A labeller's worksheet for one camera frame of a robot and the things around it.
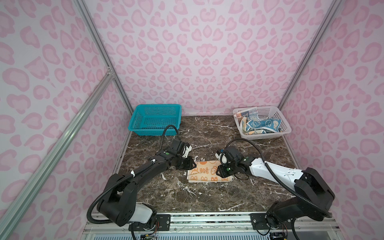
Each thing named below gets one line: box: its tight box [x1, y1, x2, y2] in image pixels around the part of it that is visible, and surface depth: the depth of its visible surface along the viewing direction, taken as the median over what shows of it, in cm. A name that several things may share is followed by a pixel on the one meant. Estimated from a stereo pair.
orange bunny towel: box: [187, 160, 233, 183], surface depth 88 cm
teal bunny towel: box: [246, 118, 282, 132], surface depth 108 cm
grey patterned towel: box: [236, 111, 258, 125], surface depth 114 cm
